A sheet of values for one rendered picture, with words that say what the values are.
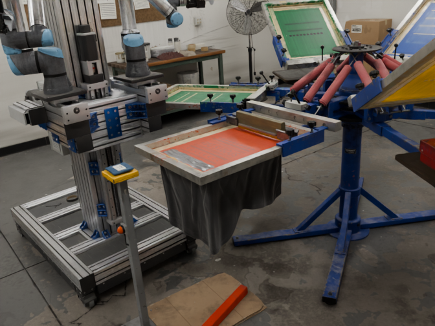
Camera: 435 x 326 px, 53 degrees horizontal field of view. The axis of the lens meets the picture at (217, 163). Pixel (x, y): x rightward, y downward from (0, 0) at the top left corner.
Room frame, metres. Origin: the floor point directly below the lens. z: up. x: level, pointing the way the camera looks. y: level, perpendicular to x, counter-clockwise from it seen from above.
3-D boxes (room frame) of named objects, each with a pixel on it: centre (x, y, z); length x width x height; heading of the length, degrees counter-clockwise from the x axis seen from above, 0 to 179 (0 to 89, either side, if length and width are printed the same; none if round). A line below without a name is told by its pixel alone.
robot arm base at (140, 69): (2.65, 0.44, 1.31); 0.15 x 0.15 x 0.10
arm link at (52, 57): (2.34, 0.83, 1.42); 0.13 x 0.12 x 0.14; 103
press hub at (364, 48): (2.76, -0.92, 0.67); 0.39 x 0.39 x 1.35
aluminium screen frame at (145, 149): (2.14, -0.07, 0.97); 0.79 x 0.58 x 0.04; 126
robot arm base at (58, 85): (2.34, 0.82, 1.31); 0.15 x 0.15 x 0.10
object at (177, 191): (1.96, 0.17, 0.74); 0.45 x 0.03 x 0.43; 36
